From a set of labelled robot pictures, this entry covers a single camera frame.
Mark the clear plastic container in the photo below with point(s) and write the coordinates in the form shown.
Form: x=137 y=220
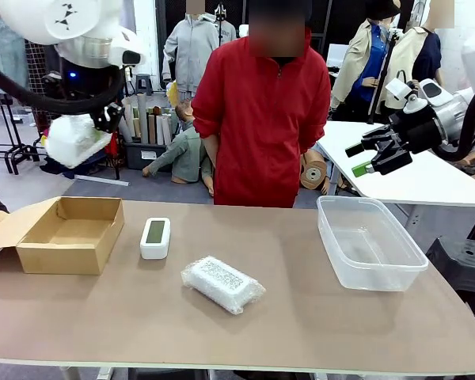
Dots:
x=372 y=273

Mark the black plastic stool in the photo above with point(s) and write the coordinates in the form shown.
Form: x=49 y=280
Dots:
x=463 y=261

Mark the brown cardboard box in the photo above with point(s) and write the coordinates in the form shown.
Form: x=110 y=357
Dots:
x=63 y=253

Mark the light blue fuzzy jacket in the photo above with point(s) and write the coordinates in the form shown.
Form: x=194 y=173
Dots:
x=14 y=55

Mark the dark grey storage bin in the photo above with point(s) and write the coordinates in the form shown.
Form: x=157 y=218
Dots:
x=142 y=156

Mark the grey step stool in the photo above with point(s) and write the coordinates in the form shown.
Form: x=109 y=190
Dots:
x=143 y=83

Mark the brown paper spool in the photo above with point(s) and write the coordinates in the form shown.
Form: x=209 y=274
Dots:
x=312 y=172

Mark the brown paper roll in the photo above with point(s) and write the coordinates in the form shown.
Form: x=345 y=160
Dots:
x=152 y=130

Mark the white paper roll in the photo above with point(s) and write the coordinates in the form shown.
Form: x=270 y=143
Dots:
x=165 y=130

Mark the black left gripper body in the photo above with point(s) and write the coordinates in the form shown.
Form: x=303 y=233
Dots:
x=83 y=81

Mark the child mannequin in green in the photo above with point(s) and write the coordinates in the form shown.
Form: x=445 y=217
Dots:
x=186 y=154

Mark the lumpy bubble-wrapped clock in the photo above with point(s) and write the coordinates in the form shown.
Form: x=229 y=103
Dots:
x=71 y=142

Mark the tall grey paper roll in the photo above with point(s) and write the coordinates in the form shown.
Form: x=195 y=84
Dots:
x=143 y=118

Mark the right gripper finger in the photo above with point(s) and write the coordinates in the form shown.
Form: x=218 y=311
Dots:
x=364 y=169
x=366 y=145

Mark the mannequin in grey hoodie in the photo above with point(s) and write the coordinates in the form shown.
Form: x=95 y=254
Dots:
x=190 y=47

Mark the black tripod stand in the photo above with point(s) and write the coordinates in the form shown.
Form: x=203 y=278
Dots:
x=381 y=79

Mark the bubble-wrapped clock with print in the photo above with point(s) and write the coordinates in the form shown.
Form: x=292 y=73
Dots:
x=221 y=283

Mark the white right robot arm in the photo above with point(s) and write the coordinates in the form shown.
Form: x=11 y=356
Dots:
x=455 y=103

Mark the mannequin in cream jacket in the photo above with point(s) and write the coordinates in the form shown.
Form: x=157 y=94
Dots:
x=407 y=47

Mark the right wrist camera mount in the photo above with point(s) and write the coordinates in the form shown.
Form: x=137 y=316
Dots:
x=396 y=89

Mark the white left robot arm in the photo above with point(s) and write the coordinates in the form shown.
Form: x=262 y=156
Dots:
x=43 y=20

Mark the cream paper roll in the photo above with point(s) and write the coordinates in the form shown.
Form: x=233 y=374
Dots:
x=129 y=118

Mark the mannequin in beige coat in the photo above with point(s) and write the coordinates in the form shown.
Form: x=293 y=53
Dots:
x=360 y=51

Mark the person's right forearm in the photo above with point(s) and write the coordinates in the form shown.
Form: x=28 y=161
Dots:
x=210 y=152

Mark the white side table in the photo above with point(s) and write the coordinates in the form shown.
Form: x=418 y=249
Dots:
x=419 y=182

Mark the black metal clothes rack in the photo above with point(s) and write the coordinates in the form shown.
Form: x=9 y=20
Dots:
x=14 y=158

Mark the leaning grey paper roll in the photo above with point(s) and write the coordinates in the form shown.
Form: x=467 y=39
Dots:
x=124 y=130

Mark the person in red jacket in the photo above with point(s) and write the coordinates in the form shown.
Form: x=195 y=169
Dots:
x=261 y=130

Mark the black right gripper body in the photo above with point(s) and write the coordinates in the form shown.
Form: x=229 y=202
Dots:
x=415 y=132

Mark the white unwrapped digital clock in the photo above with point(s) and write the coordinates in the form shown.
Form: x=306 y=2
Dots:
x=155 y=237

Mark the checkered hanging garment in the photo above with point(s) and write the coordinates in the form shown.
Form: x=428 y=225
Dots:
x=35 y=67

